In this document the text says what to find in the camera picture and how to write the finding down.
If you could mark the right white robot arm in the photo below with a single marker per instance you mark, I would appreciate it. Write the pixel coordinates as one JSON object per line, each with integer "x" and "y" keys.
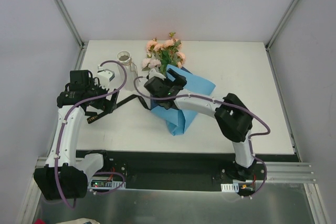
{"x": 231, "y": 117}

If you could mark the right white cable duct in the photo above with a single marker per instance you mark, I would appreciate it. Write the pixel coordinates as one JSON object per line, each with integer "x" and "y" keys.
{"x": 230, "y": 188}

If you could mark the aluminium frame post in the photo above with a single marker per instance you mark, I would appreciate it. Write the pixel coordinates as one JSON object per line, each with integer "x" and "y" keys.
{"x": 69, "y": 22}
{"x": 280, "y": 26}

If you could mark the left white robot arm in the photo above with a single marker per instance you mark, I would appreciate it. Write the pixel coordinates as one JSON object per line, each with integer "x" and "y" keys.
{"x": 62, "y": 177}

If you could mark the blue wrapping paper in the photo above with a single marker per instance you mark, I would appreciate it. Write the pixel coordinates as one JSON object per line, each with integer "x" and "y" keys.
{"x": 178, "y": 120}

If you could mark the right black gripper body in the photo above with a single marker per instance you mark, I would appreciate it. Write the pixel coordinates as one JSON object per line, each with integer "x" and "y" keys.
{"x": 156, "y": 87}

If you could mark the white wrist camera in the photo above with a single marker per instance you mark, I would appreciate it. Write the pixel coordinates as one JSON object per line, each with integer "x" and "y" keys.
{"x": 154, "y": 72}
{"x": 105, "y": 76}

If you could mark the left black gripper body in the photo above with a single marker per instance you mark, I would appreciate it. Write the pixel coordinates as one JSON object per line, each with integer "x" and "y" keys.
{"x": 109, "y": 100}

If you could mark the black gold-lettered ribbon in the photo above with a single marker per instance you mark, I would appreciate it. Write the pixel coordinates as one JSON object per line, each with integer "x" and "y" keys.
{"x": 118, "y": 106}

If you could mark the left aluminium frame post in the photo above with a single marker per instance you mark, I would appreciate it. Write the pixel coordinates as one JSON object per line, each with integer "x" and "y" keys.
{"x": 69, "y": 22}

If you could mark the left white cable duct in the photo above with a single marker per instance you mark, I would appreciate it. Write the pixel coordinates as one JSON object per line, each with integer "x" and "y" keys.
{"x": 101, "y": 184}

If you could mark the pink flower stem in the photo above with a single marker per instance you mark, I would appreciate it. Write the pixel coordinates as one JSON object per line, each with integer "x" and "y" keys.
{"x": 161, "y": 54}

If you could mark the right aluminium frame post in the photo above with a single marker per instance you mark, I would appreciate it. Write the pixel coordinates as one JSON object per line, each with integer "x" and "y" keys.
{"x": 280, "y": 26}

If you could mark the white ribbed vase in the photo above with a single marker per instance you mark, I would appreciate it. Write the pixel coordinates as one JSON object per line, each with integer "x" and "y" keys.
{"x": 125, "y": 59}

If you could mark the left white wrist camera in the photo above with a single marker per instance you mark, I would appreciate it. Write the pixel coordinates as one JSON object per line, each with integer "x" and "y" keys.
{"x": 105, "y": 76}

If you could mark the white cable duct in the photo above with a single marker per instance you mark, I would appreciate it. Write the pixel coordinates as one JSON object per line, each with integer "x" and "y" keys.
{"x": 230, "y": 188}
{"x": 101, "y": 184}

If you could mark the aluminium front rail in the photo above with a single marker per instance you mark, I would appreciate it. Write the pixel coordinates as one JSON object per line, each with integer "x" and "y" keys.
{"x": 280, "y": 172}

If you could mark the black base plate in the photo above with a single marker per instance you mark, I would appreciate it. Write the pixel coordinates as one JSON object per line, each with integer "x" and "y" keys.
{"x": 177, "y": 171}

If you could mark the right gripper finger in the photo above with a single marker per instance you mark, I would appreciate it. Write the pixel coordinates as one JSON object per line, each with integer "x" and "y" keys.
{"x": 166, "y": 104}
{"x": 179, "y": 80}

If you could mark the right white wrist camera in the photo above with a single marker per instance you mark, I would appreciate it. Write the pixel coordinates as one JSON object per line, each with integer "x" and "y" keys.
{"x": 154, "y": 72}

